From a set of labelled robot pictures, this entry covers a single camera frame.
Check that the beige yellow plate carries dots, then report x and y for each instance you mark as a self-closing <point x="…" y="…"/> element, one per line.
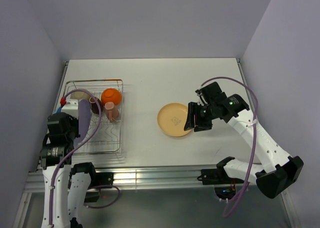
<point x="172" y="118"/>

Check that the aluminium frame rail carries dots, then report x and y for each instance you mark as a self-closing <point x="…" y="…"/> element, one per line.
<point x="157" y="177"/>

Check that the purple plate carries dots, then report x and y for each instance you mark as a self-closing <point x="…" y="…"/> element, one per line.
<point x="84" y="119"/>

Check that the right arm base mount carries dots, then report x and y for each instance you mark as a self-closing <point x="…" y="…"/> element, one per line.
<point x="224" y="187"/>

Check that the brown mug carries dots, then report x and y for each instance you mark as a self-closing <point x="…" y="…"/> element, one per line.
<point x="96" y="105"/>

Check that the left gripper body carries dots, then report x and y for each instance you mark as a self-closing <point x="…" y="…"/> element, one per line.
<point x="73" y="132"/>

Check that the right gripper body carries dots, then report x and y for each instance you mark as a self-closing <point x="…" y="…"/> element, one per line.
<point x="204" y="116"/>

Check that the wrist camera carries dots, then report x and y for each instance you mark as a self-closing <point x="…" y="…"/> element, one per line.
<point x="201" y="98"/>
<point x="70" y="107"/>

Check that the beige bowl white inside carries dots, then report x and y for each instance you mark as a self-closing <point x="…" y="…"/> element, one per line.
<point x="79" y="95"/>

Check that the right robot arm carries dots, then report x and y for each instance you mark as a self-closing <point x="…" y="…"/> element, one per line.
<point x="277" y="169"/>

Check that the pink mug white inside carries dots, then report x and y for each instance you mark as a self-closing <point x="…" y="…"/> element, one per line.
<point x="111" y="111"/>

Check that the wire dish rack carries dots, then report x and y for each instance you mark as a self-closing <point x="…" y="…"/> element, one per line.
<point x="105" y="135"/>

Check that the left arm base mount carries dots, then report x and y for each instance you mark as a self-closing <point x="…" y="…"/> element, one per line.
<point x="101" y="178"/>

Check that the blue plate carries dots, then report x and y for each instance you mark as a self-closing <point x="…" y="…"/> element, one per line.
<point x="58" y="110"/>

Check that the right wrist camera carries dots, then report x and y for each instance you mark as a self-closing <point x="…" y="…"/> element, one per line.
<point x="201" y="98"/>

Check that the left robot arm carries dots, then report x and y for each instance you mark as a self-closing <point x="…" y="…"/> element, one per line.
<point x="65" y="186"/>

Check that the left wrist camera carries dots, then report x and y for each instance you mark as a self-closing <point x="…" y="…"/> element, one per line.
<point x="70" y="107"/>

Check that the orange bowl white inside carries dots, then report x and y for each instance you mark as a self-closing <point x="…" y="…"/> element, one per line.
<point x="111" y="95"/>

